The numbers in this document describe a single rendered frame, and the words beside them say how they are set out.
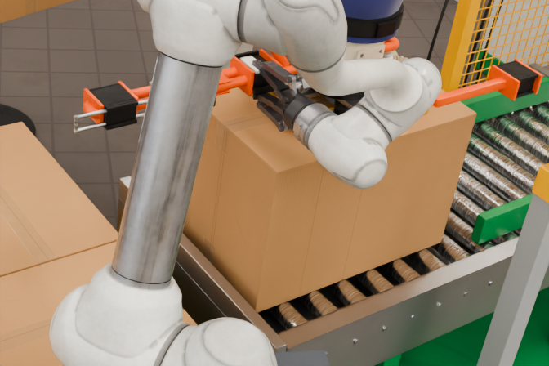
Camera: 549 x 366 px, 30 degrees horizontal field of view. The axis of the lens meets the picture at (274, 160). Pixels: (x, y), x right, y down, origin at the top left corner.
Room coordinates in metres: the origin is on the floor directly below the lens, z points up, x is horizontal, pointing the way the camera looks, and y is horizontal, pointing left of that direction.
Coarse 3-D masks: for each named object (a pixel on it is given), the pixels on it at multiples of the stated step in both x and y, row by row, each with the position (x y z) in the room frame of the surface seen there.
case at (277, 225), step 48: (240, 96) 2.07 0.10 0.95; (240, 144) 1.89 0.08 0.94; (288, 144) 1.90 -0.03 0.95; (432, 144) 2.09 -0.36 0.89; (240, 192) 1.87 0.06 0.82; (288, 192) 1.81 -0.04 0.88; (336, 192) 1.90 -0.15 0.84; (384, 192) 2.00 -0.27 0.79; (432, 192) 2.12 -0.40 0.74; (192, 240) 2.00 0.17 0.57; (240, 240) 1.85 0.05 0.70; (288, 240) 1.83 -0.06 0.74; (336, 240) 1.92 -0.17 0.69; (384, 240) 2.03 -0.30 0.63; (432, 240) 2.15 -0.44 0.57; (240, 288) 1.83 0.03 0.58; (288, 288) 1.84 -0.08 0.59
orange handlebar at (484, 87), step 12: (396, 48) 2.20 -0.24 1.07; (228, 72) 1.94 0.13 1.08; (228, 84) 1.89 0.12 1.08; (240, 84) 1.90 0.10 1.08; (480, 84) 2.05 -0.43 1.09; (492, 84) 2.06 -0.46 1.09; (504, 84) 2.09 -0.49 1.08; (144, 96) 1.80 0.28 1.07; (444, 96) 1.97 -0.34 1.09; (456, 96) 1.99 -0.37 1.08; (468, 96) 2.01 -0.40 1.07; (84, 108) 1.71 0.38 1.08; (144, 108) 1.75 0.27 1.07
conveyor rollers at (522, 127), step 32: (480, 128) 2.82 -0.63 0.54; (512, 128) 2.85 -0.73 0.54; (544, 128) 2.87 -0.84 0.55; (480, 160) 2.62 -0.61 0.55; (512, 160) 2.71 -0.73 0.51; (544, 160) 2.73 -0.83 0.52; (480, 192) 2.45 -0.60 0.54; (512, 192) 2.48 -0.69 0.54; (448, 224) 2.28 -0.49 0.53; (416, 256) 2.12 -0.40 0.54; (448, 256) 2.15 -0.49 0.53; (352, 288) 1.93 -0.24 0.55; (384, 288) 1.95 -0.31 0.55; (288, 320) 1.79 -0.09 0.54
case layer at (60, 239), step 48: (0, 144) 2.32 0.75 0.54; (0, 192) 2.10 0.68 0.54; (48, 192) 2.13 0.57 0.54; (0, 240) 1.91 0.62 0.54; (48, 240) 1.94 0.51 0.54; (96, 240) 1.97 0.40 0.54; (0, 288) 1.74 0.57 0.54; (48, 288) 1.77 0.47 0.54; (0, 336) 1.60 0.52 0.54; (48, 336) 1.62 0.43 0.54
